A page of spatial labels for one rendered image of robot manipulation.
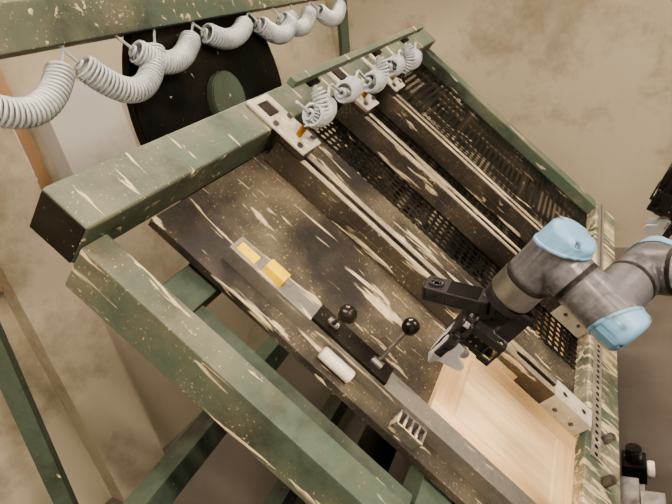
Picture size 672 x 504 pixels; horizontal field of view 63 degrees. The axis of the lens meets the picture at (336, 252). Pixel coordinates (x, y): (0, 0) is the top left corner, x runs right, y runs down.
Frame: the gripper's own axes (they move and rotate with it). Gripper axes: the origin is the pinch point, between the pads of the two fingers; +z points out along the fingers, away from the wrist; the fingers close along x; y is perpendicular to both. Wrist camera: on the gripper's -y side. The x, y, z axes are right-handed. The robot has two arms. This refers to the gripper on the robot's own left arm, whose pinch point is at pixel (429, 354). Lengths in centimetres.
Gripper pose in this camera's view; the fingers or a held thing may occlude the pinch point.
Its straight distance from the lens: 103.4
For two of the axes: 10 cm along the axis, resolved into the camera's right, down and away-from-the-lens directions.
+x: 4.2, -4.6, 7.8
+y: 7.9, 6.1, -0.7
